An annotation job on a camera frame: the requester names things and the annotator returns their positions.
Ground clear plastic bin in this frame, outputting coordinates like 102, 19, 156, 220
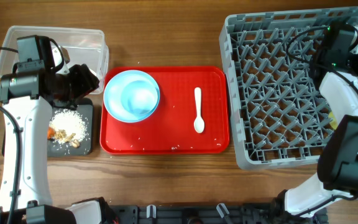
2, 26, 109, 95

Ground black waste tray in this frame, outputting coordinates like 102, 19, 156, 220
1, 97, 94, 157

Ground rice and food scraps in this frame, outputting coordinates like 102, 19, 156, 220
48, 109, 90, 148

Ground grey dishwasher rack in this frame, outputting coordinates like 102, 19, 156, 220
219, 6, 358, 170

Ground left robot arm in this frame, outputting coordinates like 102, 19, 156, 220
0, 65, 105, 223

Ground orange carrot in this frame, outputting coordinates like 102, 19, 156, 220
47, 127, 55, 139

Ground yellow plastic cup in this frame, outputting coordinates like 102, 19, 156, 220
328, 111, 338, 129

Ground red plastic tray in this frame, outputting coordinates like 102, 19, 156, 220
99, 66, 230, 155

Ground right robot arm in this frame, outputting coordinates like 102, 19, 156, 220
269, 21, 358, 222

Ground white plastic spoon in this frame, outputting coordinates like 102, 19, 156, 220
193, 87, 205, 134

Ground light blue plate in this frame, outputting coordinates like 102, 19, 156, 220
104, 70, 160, 123

